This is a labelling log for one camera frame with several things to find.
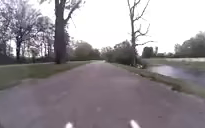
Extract dark distant tree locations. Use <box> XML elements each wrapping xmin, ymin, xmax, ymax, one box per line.
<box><xmin>141</xmin><ymin>46</ymin><xmax>155</xmax><ymax>59</ymax></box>

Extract grass bank across water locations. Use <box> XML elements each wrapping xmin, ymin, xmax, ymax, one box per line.
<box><xmin>143</xmin><ymin>56</ymin><xmax>205</xmax><ymax>71</ymax></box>

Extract grass strip beside water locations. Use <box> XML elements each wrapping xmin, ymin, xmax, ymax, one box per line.
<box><xmin>111</xmin><ymin>62</ymin><xmax>205</xmax><ymax>102</ymax></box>

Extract trees across the water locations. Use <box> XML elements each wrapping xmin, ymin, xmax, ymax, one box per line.
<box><xmin>173</xmin><ymin>30</ymin><xmax>205</xmax><ymax>58</ymax></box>

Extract distant leafy trees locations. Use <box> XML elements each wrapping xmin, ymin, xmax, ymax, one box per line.
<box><xmin>69</xmin><ymin>39</ymin><xmax>103</xmax><ymax>62</ymax></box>

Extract tall tree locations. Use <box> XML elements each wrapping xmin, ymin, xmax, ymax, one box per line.
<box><xmin>39</xmin><ymin>0</ymin><xmax>86</xmax><ymax>65</ymax></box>

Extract canal water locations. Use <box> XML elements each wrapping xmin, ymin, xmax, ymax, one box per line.
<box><xmin>148</xmin><ymin>59</ymin><xmax>205</xmax><ymax>89</ymax></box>

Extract row of trees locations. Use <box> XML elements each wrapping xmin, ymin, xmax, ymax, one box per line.
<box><xmin>0</xmin><ymin>0</ymin><xmax>56</xmax><ymax>66</ymax></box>

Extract robot's own part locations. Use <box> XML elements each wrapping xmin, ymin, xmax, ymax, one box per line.
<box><xmin>129</xmin><ymin>119</ymin><xmax>142</xmax><ymax>128</ymax></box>
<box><xmin>64</xmin><ymin>121</ymin><xmax>74</xmax><ymax>128</ymax></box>

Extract bare thin tree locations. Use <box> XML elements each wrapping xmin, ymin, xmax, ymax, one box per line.
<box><xmin>125</xmin><ymin>0</ymin><xmax>156</xmax><ymax>67</ymax></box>

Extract reddish asphalt path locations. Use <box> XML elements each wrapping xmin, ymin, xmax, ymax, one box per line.
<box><xmin>0</xmin><ymin>60</ymin><xmax>205</xmax><ymax>128</ymax></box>

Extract dark bush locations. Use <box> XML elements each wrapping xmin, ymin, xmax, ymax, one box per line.
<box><xmin>101</xmin><ymin>39</ymin><xmax>139</xmax><ymax>67</ymax></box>

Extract grass verge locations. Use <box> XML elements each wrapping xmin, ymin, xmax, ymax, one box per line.
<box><xmin>0</xmin><ymin>59</ymin><xmax>94</xmax><ymax>94</ymax></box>

